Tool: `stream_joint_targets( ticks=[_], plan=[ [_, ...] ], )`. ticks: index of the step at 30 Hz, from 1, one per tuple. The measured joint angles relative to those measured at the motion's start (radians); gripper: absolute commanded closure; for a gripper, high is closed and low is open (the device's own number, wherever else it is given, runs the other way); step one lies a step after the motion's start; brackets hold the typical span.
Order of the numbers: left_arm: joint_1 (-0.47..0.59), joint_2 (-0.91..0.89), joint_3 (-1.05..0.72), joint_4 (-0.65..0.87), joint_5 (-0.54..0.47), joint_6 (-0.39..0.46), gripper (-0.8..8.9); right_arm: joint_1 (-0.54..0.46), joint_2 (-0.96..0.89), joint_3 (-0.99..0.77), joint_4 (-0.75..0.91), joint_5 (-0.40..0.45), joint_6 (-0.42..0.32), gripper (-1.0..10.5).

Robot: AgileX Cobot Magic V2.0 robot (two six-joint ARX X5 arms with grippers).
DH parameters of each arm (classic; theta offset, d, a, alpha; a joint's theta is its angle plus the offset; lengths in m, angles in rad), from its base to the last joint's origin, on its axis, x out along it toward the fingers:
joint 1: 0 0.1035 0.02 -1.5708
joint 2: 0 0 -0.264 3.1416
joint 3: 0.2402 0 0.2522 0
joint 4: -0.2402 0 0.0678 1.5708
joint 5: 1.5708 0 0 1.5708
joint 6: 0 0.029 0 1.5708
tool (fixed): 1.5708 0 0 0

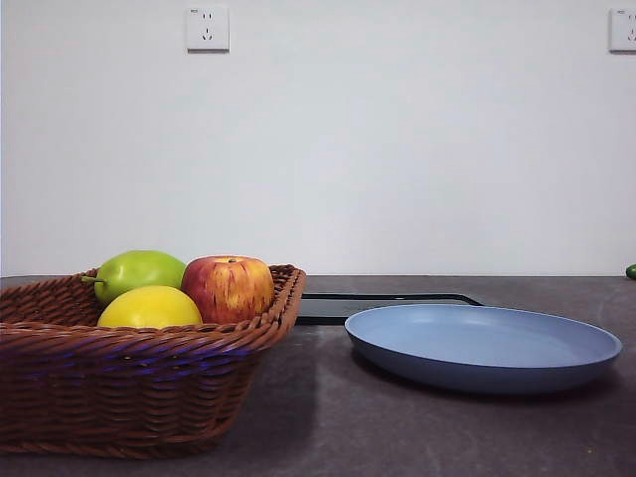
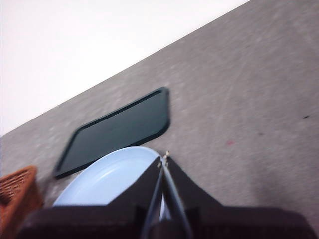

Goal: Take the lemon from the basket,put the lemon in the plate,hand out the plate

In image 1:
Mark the yellow lemon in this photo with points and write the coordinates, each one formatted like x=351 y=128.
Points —
x=149 y=310

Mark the blue round plate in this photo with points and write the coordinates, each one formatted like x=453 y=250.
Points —
x=477 y=343

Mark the brown wicker basket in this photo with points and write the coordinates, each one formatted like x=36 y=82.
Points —
x=149 y=387

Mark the black flat tray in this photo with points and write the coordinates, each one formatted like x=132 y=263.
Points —
x=323 y=310

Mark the red yellow apple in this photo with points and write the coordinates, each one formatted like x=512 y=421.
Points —
x=228 y=290

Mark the green apple with stem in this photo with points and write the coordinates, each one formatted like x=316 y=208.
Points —
x=134 y=270

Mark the small green object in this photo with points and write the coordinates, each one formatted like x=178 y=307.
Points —
x=631 y=271

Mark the white wall socket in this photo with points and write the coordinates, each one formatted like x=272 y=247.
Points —
x=623 y=30
x=207 y=29

